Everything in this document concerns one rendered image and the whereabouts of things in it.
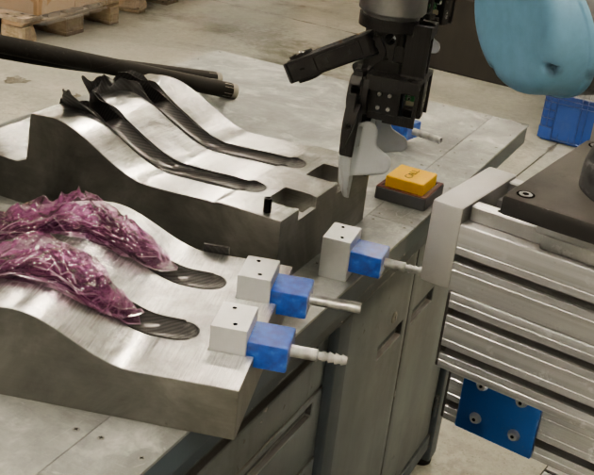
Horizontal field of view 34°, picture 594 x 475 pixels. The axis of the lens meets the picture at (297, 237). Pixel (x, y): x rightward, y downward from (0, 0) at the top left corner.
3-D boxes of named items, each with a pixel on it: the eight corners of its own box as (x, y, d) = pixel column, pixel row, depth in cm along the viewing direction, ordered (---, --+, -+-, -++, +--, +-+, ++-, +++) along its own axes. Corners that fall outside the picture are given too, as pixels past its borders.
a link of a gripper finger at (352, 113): (348, 157, 110) (365, 79, 108) (335, 155, 110) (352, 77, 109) (357, 156, 114) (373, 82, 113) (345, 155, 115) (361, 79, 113)
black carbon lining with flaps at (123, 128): (310, 175, 133) (318, 108, 129) (251, 212, 120) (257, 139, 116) (104, 116, 146) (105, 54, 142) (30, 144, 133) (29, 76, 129)
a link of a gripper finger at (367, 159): (379, 207, 111) (397, 127, 109) (329, 196, 112) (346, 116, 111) (385, 205, 114) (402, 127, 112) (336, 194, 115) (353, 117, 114)
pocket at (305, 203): (314, 223, 123) (318, 196, 121) (294, 237, 118) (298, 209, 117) (282, 213, 124) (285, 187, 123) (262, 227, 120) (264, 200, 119)
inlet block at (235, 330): (347, 370, 97) (354, 323, 95) (339, 398, 93) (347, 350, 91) (220, 347, 99) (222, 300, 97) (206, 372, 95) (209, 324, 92)
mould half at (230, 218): (362, 220, 138) (375, 129, 133) (273, 289, 117) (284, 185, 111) (81, 135, 158) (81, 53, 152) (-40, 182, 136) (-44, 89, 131)
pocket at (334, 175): (350, 197, 132) (354, 171, 130) (333, 209, 127) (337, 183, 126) (320, 188, 133) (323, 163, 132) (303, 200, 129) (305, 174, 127)
